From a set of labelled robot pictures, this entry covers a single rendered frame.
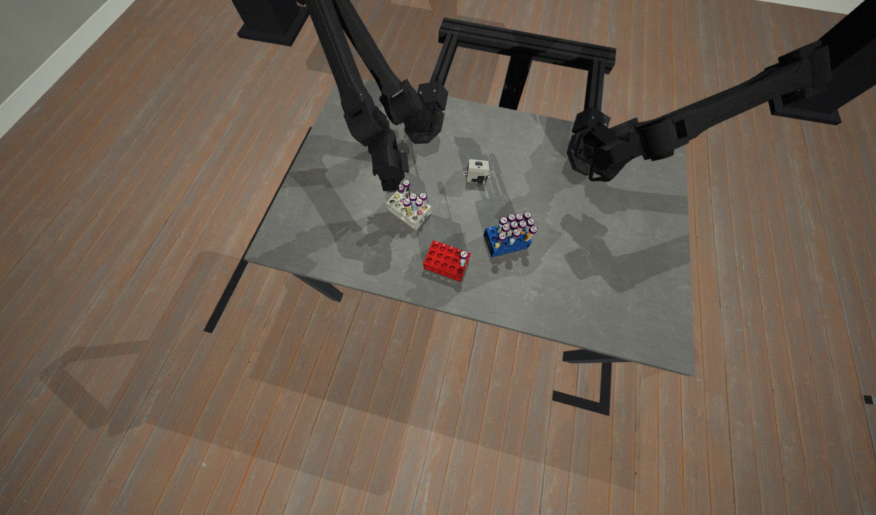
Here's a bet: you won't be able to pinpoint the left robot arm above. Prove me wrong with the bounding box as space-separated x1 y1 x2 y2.
574 40 832 170

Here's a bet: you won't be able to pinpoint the white done button panel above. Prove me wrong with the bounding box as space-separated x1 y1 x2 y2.
463 159 490 184

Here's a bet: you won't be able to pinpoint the red lego brick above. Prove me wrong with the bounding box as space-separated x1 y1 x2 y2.
423 240 471 282

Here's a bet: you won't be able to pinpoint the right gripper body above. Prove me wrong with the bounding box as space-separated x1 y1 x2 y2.
372 152 409 177

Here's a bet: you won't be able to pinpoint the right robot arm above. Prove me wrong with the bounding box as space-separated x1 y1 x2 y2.
295 0 438 192

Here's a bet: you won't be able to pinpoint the blue tube rack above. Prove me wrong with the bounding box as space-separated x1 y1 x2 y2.
484 225 532 257

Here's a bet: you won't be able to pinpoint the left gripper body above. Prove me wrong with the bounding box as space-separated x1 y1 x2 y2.
591 160 631 182

